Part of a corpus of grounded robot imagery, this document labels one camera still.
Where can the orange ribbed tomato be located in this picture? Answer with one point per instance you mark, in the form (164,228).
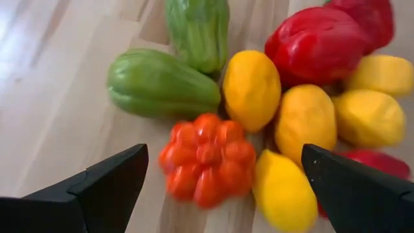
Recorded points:
(207,161)

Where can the red bell pepper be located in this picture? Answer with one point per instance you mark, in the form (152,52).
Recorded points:
(376,19)
(315,47)
(381,163)

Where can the green bell pepper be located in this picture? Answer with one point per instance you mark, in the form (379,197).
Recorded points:
(161,85)
(199,35)

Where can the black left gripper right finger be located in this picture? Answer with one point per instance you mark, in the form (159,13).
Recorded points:
(355,197)

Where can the yellow lemon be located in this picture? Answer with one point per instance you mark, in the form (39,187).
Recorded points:
(284,194)
(381,75)
(252,90)
(368,118)
(305,123)

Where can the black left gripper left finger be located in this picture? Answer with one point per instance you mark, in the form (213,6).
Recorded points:
(97,194)

